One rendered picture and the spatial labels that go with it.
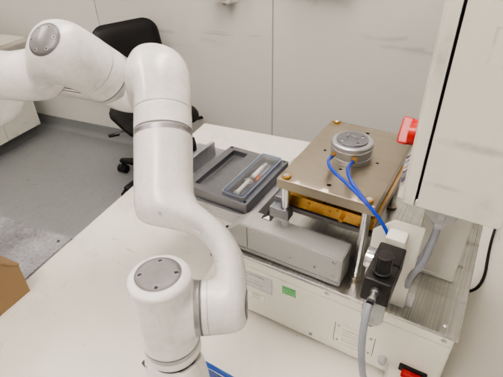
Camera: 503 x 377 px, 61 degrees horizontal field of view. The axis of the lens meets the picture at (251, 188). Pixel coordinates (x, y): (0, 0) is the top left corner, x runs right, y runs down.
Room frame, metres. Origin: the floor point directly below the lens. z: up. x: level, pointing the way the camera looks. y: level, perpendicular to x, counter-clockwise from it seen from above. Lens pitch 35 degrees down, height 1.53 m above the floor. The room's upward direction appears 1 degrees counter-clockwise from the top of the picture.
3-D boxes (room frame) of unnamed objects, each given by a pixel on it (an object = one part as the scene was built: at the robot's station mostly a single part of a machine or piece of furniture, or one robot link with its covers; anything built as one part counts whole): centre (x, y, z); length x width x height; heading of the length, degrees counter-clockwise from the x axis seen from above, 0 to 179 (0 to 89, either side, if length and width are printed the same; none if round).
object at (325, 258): (0.62, -0.05, 0.96); 0.26 x 0.05 x 0.07; 59
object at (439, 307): (0.68, -0.22, 0.93); 0.46 x 0.35 x 0.01; 59
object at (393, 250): (0.44, -0.19, 1.05); 0.15 x 0.05 x 0.15; 149
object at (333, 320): (0.69, -0.18, 0.84); 0.53 x 0.37 x 0.17; 59
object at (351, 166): (0.67, -0.21, 1.08); 0.31 x 0.24 x 0.13; 149
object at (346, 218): (0.69, -0.19, 1.07); 0.22 x 0.17 x 0.10; 149
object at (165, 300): (0.39, 0.12, 1.06); 0.09 x 0.08 x 0.13; 93
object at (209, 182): (0.83, 0.03, 0.98); 0.20 x 0.17 x 0.03; 149
